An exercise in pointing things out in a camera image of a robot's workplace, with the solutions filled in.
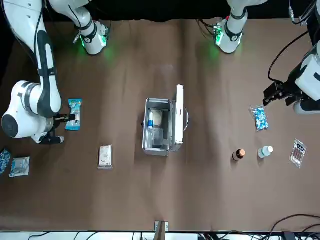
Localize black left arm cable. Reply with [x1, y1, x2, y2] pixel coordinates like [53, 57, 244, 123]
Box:
[267, 31, 313, 83]

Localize white blue soft pack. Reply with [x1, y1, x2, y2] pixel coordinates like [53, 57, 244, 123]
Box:
[8, 156, 31, 178]

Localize clear plastic box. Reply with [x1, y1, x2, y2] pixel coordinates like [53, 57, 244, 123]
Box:
[147, 127, 165, 149]

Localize aluminium frame post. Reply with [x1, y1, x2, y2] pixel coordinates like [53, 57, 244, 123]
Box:
[154, 220, 169, 240]

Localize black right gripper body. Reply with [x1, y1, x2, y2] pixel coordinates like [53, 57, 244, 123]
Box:
[49, 113, 63, 131]

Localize aluminium medicine case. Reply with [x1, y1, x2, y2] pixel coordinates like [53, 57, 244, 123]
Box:
[141, 84, 191, 157]

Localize beige bandage roll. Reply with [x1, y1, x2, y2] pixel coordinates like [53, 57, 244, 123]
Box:
[151, 109, 164, 127]

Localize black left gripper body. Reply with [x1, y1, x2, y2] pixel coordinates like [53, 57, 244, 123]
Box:
[281, 81, 305, 107]

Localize clear plastic bottle white cap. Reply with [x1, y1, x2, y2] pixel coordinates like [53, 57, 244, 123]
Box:
[257, 145, 274, 159]

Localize white gauze packet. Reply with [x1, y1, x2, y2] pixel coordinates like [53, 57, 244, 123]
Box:
[97, 144, 114, 171]

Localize brown glass bottle orange cap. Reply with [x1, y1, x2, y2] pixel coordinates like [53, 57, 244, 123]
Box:
[231, 148, 246, 163]

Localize clear packet of dark vials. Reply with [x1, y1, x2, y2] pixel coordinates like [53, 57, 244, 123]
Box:
[289, 138, 308, 169]

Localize blue white capsule bag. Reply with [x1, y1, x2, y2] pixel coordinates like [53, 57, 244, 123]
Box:
[0, 148, 11, 176]
[248, 104, 271, 132]

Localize blue cotton swab packet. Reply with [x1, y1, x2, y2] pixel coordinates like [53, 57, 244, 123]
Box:
[64, 98, 84, 131]

